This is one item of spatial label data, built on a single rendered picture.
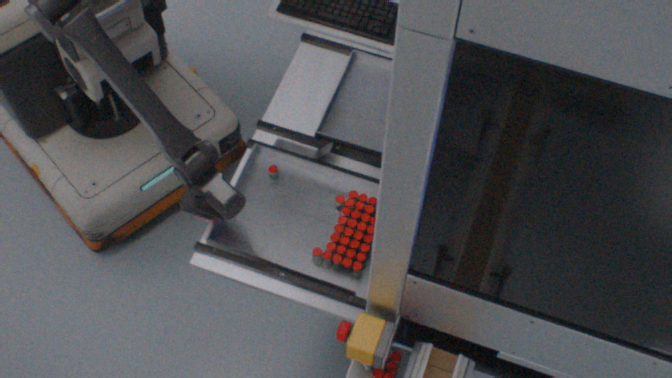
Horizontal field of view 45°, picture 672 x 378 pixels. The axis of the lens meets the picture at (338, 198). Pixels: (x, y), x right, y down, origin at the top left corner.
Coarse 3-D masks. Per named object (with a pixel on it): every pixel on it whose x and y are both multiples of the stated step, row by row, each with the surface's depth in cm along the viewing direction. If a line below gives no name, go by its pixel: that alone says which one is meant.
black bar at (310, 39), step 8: (304, 32) 205; (304, 40) 205; (312, 40) 204; (320, 40) 204; (328, 40) 204; (328, 48) 204; (336, 48) 203; (344, 48) 202; (352, 48) 203; (384, 56) 201
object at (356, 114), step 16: (352, 64) 202; (368, 64) 202; (384, 64) 200; (352, 80) 200; (368, 80) 200; (384, 80) 200; (336, 96) 197; (352, 96) 197; (368, 96) 197; (384, 96) 198; (336, 112) 195; (352, 112) 195; (368, 112) 195; (384, 112) 195; (320, 128) 191; (336, 128) 193; (352, 128) 193; (368, 128) 193; (384, 128) 193; (352, 144) 187; (368, 144) 191
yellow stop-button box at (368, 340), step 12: (360, 324) 153; (372, 324) 153; (384, 324) 153; (360, 336) 152; (372, 336) 152; (384, 336) 152; (348, 348) 152; (360, 348) 150; (372, 348) 150; (384, 348) 150; (360, 360) 155; (372, 360) 153
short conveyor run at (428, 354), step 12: (420, 348) 163; (432, 348) 161; (420, 360) 160; (432, 360) 160; (444, 360) 160; (456, 360) 160; (468, 360) 160; (408, 372) 158; (420, 372) 155; (432, 372) 159; (444, 372) 159; (456, 372) 155; (468, 372) 158
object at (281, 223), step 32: (256, 160) 188; (288, 160) 187; (256, 192) 184; (288, 192) 184; (320, 192) 184; (224, 224) 180; (256, 224) 180; (288, 224) 180; (320, 224) 180; (256, 256) 172; (288, 256) 176; (352, 288) 171
